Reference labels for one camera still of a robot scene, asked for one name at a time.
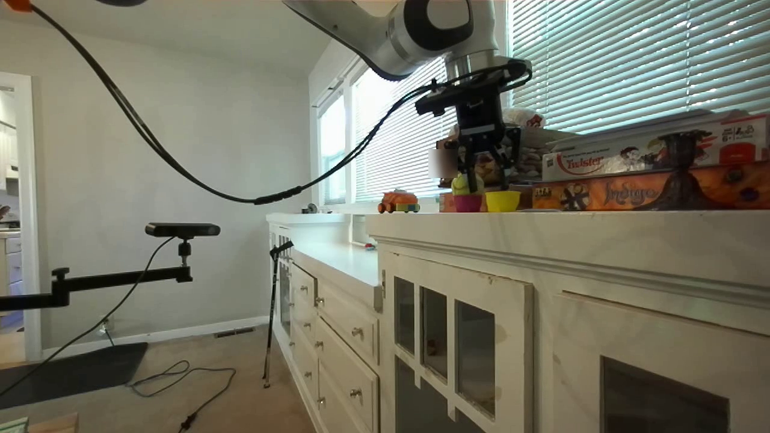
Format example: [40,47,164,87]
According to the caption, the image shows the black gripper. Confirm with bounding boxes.
[456,87,509,191]

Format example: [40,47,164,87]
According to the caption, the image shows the yellow-green tennis ball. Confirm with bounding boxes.
[451,173,470,195]

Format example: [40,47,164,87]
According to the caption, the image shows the yellow cup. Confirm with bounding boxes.
[484,191,521,211]

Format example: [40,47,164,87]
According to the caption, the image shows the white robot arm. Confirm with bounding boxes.
[283,0,512,192]

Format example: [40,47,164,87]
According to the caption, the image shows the pink cup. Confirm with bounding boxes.
[454,195,484,211]

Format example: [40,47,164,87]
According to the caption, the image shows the woven brown basket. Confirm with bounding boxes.
[435,122,544,191]

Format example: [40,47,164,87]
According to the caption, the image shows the orange toy car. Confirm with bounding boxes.
[379,191,420,213]

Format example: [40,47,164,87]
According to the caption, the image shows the window blinds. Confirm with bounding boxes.
[506,0,770,132]

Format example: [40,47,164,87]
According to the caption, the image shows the white sideboard cabinet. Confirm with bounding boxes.
[271,211,770,433]

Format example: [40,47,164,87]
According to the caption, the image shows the Twister game box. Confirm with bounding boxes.
[541,110,769,181]

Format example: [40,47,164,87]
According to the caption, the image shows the orange board game box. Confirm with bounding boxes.
[533,163,770,211]

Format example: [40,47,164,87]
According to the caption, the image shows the black floor mat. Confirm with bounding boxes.
[0,345,147,410]

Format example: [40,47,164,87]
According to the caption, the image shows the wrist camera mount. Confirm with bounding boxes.
[415,58,533,116]

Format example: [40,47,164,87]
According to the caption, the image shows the black stereo camera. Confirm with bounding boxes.
[144,221,221,240]

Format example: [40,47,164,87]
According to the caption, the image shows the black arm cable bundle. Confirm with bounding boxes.
[22,0,435,207]

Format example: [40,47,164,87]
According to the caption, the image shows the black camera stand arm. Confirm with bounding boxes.
[0,239,194,313]

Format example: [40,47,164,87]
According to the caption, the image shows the black floor cable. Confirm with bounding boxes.
[0,235,242,433]

